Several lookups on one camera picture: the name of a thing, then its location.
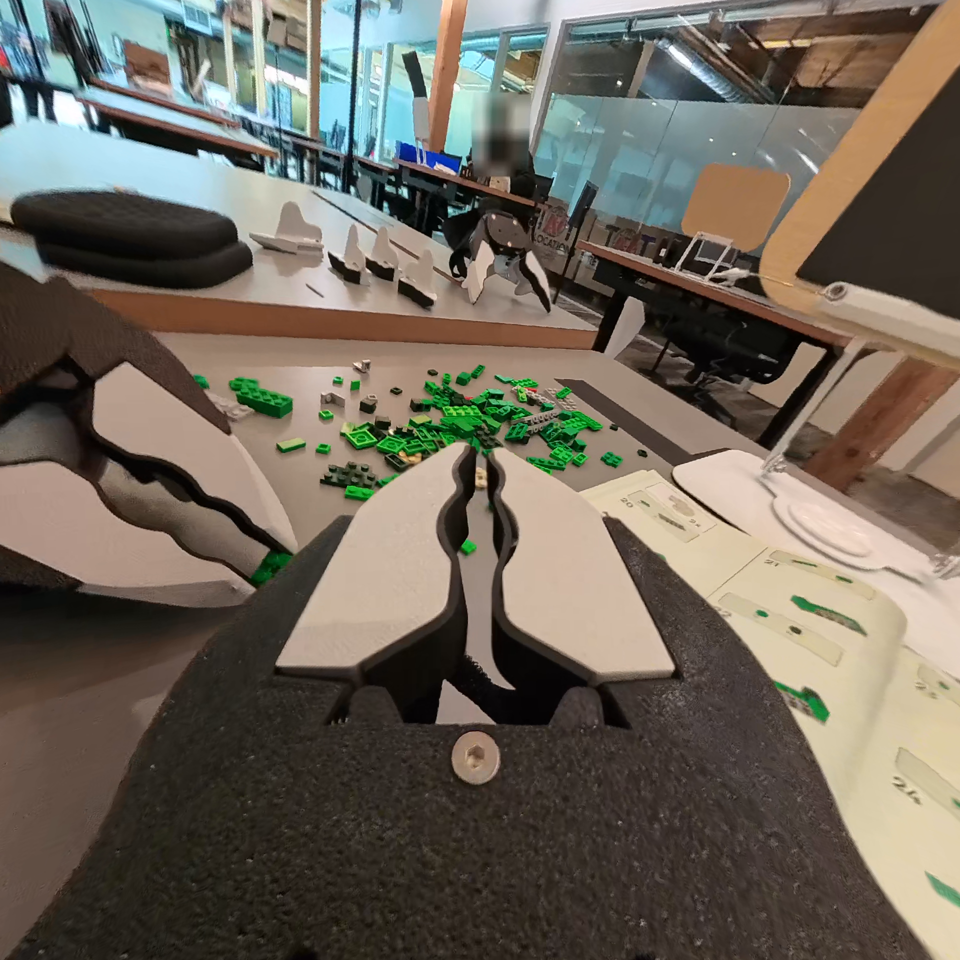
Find white stand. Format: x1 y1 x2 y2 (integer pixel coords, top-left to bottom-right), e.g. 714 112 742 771
671 281 960 582

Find wood-edged black panel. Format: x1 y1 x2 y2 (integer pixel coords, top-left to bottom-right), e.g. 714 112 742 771
759 0 960 316

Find wooden post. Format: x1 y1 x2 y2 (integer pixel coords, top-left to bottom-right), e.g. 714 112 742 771
804 352 960 492

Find black office chair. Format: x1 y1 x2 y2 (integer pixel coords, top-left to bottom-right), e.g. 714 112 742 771
660 311 798 406

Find brick instruction booklet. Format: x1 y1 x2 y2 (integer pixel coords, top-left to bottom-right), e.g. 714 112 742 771
581 468 960 960

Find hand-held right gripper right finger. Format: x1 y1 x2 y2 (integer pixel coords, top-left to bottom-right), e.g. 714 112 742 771
486 447 678 693

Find blue box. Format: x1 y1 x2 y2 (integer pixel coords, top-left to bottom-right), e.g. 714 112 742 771
396 141 464 177

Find grey table with wooden edge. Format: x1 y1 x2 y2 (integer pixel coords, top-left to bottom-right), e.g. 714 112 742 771
0 123 601 351

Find black tape strip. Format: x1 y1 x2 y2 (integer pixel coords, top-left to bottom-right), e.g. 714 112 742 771
553 377 695 468

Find loose grey wedge part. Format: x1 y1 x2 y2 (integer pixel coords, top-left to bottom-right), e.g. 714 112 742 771
365 225 400 283
249 201 325 256
327 223 371 287
397 247 438 309

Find pile of green bricks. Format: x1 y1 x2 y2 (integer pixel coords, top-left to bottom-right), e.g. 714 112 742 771
191 361 625 558

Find black cushion pad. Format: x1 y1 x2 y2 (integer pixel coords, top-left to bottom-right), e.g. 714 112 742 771
11 189 240 262
33 240 255 290

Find brown-edged table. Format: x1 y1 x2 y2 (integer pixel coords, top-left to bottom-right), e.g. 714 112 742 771
577 238 852 348

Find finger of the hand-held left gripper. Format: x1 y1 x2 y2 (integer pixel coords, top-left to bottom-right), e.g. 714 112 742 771
88 360 300 556
0 450 260 609

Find wooden pillar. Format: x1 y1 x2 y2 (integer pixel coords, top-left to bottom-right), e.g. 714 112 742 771
426 0 470 153

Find wooden-backed chair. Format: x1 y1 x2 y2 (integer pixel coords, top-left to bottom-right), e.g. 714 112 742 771
681 163 792 282

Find long grey table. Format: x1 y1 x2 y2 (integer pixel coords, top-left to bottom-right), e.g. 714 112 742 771
75 84 280 162

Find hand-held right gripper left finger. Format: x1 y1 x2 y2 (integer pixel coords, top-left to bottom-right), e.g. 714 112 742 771
276 441 472 725

